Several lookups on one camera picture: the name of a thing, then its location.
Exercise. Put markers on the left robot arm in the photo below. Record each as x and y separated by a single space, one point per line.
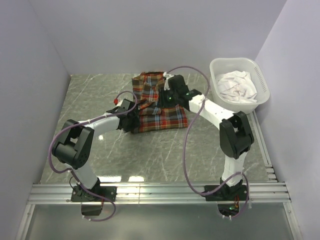
72 145

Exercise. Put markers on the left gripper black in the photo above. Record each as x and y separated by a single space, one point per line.
136 123

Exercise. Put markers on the plaid long sleeve shirt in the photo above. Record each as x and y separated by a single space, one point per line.
146 87

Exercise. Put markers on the aluminium rail frame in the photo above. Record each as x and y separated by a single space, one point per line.
153 200

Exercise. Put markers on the white shirt in basket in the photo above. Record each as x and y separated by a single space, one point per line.
237 87

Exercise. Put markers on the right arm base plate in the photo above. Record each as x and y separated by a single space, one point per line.
227 193

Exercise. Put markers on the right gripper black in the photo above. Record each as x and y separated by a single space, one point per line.
163 102

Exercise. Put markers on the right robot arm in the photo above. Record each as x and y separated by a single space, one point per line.
235 133

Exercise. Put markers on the white plastic basket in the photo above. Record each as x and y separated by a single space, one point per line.
225 65

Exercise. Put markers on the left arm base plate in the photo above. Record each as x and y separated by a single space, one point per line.
93 195

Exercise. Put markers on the black box under rail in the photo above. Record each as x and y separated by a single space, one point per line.
88 210

